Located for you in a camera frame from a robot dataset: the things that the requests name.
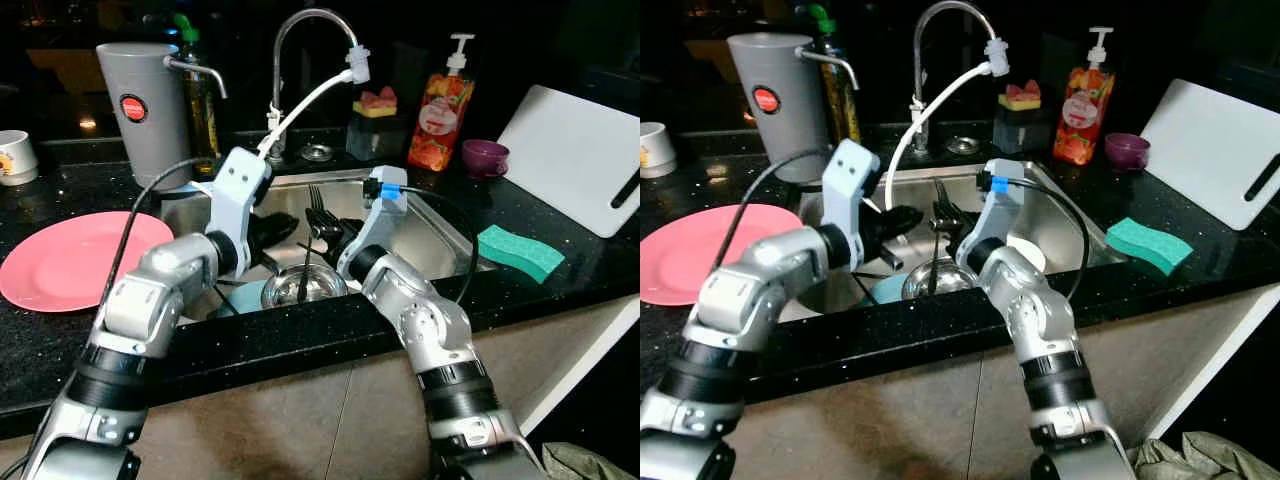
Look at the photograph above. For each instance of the steel fork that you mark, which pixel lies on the steel fork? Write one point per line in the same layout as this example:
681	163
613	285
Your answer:
962	215
940	195
335	225
315	198

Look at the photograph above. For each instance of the steel bowl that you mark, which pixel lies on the steel bowl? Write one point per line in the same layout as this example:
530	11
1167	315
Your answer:
935	282
300	288

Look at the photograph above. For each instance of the pink plate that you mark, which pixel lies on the pink plate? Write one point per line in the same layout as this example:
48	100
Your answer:
700	250
70	260

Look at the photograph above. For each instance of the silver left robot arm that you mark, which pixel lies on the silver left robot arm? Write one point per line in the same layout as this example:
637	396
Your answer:
150	300
760	290

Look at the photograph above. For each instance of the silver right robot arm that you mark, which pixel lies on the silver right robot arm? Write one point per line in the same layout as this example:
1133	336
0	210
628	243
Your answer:
1030	310
430	330

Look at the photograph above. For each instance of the stainless steel sink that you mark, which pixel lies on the stainless steel sink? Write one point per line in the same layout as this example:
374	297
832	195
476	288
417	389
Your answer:
290	200
1055	230

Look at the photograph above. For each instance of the light blue plate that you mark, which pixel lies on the light blue plate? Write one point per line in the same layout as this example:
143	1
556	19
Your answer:
243	298
888	290

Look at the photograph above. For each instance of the steel sink strainer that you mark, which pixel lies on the steel sink strainer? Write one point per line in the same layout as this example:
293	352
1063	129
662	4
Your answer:
317	152
963	146

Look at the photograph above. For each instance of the black sponge holder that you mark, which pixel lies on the black sponge holder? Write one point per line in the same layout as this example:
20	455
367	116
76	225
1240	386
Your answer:
375	138
1020	130

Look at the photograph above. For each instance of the oil bottle with green cap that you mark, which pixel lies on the oil bottle with green cap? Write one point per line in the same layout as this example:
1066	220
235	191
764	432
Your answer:
203	120
840	110

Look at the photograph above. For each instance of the watermelon shaped sponge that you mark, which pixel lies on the watermelon shaped sponge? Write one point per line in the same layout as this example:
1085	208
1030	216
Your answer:
375	103
1020	96

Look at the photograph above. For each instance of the orange soap pump bottle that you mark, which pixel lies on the orange soap pump bottle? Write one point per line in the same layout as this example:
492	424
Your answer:
438	120
1082	115

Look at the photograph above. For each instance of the grey water dispenser jug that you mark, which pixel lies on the grey water dispenser jug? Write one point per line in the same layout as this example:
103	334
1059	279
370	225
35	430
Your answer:
145	140
775	135

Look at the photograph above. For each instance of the purple cup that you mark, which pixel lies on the purple cup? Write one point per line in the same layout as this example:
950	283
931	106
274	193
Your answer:
485	160
1127	152

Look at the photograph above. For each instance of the chrome gooseneck faucet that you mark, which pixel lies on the chrome gooseneck faucet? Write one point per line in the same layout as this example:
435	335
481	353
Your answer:
918	60
280	60

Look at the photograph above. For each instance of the white faucet filter adaptor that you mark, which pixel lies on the white faucet filter adaptor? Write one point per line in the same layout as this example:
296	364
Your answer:
357	65
997	57

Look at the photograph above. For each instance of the green sponge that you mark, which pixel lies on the green sponge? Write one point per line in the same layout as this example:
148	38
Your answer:
520	252
1150	245

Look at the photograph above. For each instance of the white cutting board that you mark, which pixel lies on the white cutting board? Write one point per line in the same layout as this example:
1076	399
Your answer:
570	160
1210	150

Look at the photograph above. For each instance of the white printed cup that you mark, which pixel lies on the white printed cup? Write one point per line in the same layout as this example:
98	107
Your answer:
15	160
655	150

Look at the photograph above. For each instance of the green cloth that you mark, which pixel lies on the green cloth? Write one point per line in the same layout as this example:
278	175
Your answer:
1200	460
580	465

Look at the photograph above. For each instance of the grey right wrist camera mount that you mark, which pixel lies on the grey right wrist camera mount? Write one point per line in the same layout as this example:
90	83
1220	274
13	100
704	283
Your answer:
1000	210
385	215

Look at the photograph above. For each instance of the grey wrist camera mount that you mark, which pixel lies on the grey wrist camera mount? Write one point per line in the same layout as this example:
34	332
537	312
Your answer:
238	190
850	185
385	215
1000	210

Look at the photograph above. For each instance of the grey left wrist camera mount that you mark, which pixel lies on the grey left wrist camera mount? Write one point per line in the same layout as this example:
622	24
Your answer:
850	185
238	190

